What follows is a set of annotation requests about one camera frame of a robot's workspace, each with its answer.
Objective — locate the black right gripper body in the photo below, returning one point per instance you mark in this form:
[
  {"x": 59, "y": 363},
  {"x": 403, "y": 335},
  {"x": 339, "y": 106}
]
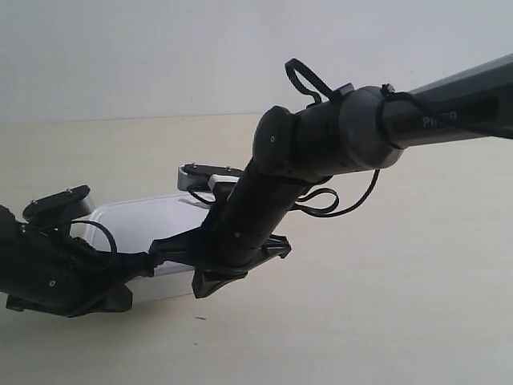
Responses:
[{"x": 248, "y": 209}]

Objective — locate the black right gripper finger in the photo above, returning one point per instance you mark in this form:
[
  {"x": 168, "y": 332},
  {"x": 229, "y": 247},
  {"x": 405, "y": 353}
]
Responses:
[
  {"x": 185, "y": 248},
  {"x": 210, "y": 277}
]

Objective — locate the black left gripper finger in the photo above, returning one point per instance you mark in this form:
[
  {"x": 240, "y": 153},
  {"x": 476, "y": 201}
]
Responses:
[{"x": 127, "y": 266}]

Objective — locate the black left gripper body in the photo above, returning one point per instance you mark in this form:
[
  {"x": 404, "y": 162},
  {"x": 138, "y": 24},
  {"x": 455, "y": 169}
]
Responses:
[{"x": 57, "y": 275}]

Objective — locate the white lidded plastic container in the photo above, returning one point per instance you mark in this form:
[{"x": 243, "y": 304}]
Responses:
[{"x": 135, "y": 224}]

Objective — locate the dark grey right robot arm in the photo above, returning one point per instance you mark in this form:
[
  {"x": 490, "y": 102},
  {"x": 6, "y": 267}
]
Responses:
[{"x": 343, "y": 130}]

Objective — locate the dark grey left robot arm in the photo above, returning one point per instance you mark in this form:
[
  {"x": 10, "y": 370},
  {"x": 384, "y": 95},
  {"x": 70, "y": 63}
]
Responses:
[{"x": 8, "y": 222}]

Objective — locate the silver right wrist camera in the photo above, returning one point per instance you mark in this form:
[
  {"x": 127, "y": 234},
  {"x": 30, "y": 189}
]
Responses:
[{"x": 201, "y": 178}]

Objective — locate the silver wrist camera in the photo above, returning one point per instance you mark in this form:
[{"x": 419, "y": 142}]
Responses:
[
  {"x": 201, "y": 178},
  {"x": 60, "y": 208}
]

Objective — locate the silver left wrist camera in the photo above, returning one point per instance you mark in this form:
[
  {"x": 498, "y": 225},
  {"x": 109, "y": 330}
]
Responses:
[{"x": 60, "y": 208}]

